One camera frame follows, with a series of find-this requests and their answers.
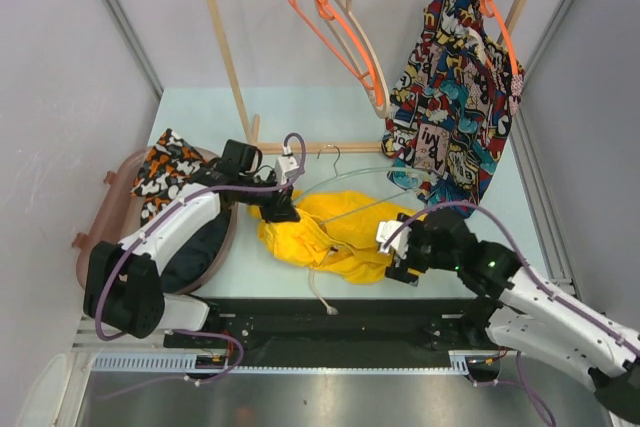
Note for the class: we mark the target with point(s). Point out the yellow shorts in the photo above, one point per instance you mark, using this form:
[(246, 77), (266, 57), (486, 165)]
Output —
[(336, 233)]

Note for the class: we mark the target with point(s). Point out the orange hanger right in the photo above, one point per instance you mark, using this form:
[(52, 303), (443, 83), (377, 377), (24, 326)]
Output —
[(489, 9)]

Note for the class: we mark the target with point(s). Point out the camouflage orange shorts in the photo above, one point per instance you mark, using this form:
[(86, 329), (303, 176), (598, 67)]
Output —
[(169, 164)]

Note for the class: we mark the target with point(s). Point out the mint green hanger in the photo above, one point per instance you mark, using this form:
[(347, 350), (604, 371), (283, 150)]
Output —
[(370, 172)]

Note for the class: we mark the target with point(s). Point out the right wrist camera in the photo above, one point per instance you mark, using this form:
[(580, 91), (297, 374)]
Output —
[(392, 236)]

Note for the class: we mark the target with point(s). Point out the orange hanger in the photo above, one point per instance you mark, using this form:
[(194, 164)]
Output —
[(340, 32), (489, 9)]

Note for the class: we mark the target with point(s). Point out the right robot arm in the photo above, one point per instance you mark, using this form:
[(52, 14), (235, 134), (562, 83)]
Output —
[(518, 308)]

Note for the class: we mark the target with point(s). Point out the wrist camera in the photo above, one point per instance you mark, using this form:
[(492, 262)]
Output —
[(286, 166), (392, 236)]

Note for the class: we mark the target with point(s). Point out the white cable duct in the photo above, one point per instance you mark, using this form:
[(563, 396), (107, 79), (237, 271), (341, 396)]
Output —
[(208, 363)]

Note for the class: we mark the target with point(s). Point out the beige wooden hanger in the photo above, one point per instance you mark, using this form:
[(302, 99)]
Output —
[(357, 37)]

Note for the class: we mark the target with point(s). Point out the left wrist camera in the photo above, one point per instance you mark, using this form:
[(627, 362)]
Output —
[(286, 166)]

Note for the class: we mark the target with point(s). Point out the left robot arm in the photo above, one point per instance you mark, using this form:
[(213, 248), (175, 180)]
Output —
[(123, 291)]

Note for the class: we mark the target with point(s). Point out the orange hanger left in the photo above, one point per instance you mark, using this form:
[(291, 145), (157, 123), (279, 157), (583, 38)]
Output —
[(340, 32)]

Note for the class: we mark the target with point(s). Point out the comic print shorts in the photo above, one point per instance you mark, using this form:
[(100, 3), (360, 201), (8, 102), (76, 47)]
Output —
[(452, 109)]

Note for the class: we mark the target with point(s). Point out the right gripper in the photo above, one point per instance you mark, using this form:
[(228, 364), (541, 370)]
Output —
[(398, 271)]

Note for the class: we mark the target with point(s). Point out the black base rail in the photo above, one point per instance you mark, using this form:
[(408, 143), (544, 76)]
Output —
[(302, 329)]

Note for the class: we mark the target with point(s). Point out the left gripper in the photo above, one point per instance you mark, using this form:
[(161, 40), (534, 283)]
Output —
[(280, 207)]

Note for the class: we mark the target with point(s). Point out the dark navy garment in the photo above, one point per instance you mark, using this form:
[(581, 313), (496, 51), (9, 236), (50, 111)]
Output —
[(193, 259)]

